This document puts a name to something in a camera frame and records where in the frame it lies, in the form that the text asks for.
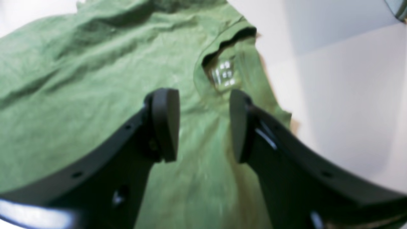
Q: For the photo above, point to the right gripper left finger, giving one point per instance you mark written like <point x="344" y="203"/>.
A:
<point x="104" y="189"/>

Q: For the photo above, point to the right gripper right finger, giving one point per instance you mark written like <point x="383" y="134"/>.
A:
<point x="301" y="189"/>

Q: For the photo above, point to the green t-shirt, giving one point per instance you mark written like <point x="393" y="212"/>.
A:
<point x="68" y="82"/>

